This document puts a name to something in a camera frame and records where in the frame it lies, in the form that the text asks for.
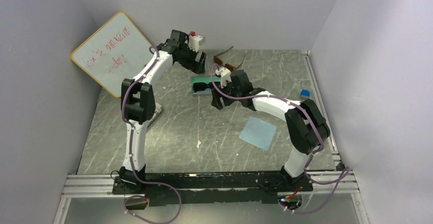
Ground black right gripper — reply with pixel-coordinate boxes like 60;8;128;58
211;77;242;110

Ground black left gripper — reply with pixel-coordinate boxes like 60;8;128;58
177;43;207;74

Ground black sunglasses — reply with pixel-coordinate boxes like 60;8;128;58
193;82;213;93

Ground green lined glasses case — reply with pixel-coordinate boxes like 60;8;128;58
190;76;213;95

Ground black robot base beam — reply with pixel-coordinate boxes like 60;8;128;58
112;169;313;207

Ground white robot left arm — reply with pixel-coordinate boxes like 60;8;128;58
119;30;207;193

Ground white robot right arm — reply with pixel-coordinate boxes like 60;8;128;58
211;66;330;191

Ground brown sunglasses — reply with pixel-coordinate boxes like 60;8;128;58
213;46;246;72

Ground right light blue cloth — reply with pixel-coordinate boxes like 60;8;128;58
239;116;277;151

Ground blue whiteboard eraser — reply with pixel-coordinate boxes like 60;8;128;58
300;89;311;98

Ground yellow framed whiteboard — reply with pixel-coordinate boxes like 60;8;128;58
70;11;153;97

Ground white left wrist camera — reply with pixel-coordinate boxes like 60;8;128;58
188;31;205;53

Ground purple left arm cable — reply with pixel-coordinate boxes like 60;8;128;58
121;45;183;224

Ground aluminium frame rail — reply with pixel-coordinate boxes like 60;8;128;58
52;151;369;224

